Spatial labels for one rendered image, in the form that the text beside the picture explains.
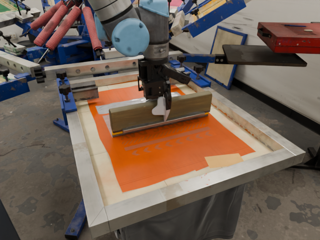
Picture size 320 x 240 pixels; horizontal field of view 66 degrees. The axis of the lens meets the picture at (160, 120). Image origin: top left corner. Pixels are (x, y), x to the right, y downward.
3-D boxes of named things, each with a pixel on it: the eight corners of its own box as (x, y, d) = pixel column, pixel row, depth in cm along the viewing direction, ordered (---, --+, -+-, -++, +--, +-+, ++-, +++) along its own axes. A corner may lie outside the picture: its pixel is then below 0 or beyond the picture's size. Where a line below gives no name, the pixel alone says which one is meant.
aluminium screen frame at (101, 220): (302, 162, 69) (306, 152, 67) (91, 239, 49) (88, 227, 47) (176, 72, 130) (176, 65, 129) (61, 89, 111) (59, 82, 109)
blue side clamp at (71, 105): (79, 123, 89) (76, 105, 85) (65, 125, 87) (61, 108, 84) (71, 91, 112) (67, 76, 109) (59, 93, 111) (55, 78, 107)
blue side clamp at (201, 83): (209, 96, 108) (211, 81, 104) (199, 98, 106) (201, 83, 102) (178, 74, 131) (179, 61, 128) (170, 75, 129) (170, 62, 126)
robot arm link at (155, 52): (162, 36, 73) (174, 43, 67) (162, 52, 75) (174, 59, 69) (138, 40, 70) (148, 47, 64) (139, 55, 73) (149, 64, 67)
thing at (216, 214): (237, 237, 96) (261, 151, 73) (126, 287, 81) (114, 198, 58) (232, 231, 98) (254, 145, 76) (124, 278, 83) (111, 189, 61)
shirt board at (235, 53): (283, 57, 180) (286, 45, 176) (304, 77, 146) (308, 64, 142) (107, 51, 194) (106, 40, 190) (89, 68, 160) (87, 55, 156)
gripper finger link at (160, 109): (151, 124, 80) (148, 97, 76) (167, 120, 82) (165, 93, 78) (155, 127, 77) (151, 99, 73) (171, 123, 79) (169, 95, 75)
